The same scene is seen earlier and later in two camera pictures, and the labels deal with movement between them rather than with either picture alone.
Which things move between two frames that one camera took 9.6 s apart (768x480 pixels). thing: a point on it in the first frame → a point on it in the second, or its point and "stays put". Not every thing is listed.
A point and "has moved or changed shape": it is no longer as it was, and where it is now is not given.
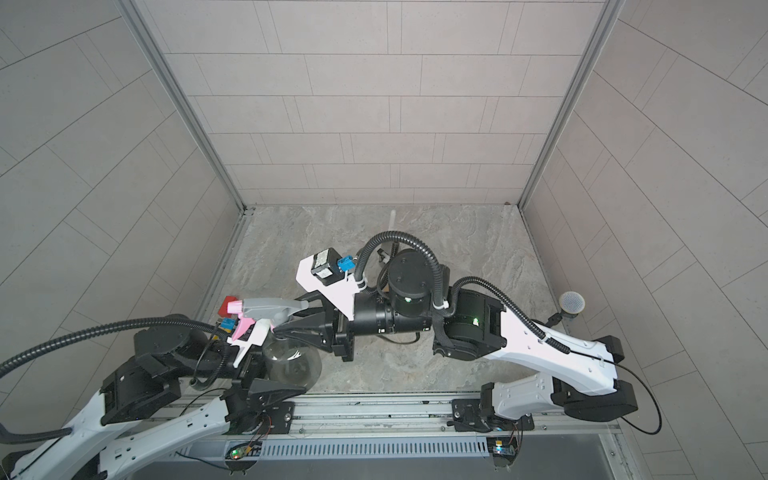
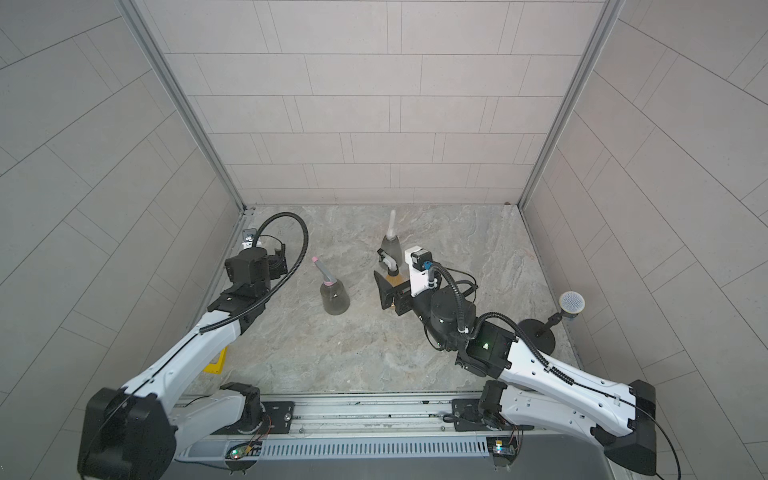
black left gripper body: (255, 365) → (275, 270)
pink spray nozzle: (274, 312) has moved or changed shape
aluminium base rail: (564, 430) stays put
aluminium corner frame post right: (610, 17) stays put
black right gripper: (342, 330) → (394, 293)
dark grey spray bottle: (290, 363) has moved or changed shape
